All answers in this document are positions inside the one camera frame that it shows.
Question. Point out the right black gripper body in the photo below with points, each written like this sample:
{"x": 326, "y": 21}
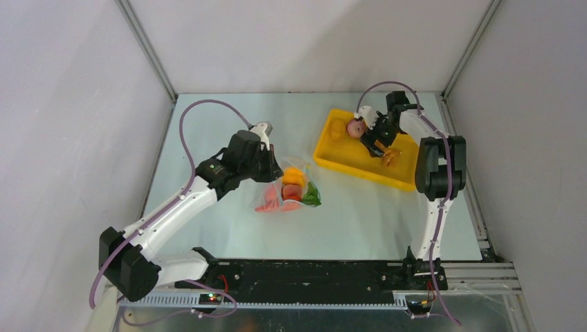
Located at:
{"x": 378, "y": 137}

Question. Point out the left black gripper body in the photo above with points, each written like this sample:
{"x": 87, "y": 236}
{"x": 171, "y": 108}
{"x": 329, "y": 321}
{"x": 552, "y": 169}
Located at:
{"x": 260, "y": 169}

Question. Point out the yellow bell pepper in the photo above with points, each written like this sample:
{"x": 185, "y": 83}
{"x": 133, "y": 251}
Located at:
{"x": 294, "y": 176}

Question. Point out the clear zip top bag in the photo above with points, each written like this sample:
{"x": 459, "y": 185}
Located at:
{"x": 293, "y": 162}

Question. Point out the red carrot with leaves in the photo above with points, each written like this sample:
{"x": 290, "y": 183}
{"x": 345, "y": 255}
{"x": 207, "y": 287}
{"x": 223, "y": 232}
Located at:
{"x": 310, "y": 199}

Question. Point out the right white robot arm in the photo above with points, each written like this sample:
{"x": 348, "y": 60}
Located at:
{"x": 440, "y": 172}

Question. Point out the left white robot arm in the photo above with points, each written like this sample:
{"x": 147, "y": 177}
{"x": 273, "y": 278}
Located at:
{"x": 130, "y": 258}

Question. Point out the fried dough pieces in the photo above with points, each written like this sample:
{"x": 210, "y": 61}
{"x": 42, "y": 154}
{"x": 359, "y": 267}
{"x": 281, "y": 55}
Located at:
{"x": 389, "y": 156}

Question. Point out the purple onion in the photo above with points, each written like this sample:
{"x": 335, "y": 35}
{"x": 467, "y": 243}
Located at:
{"x": 356, "y": 128}

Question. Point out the yellow plastic tray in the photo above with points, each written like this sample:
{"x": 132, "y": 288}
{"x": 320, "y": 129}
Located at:
{"x": 337, "y": 151}

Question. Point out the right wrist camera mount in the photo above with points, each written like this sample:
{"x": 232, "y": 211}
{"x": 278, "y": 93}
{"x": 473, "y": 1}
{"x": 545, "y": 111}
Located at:
{"x": 367, "y": 114}

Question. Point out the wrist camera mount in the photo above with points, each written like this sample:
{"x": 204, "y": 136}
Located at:
{"x": 367, "y": 114}
{"x": 263, "y": 130}

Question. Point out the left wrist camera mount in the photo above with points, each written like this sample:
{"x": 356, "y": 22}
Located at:
{"x": 263, "y": 130}

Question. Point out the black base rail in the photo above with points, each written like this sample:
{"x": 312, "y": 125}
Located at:
{"x": 314, "y": 282}

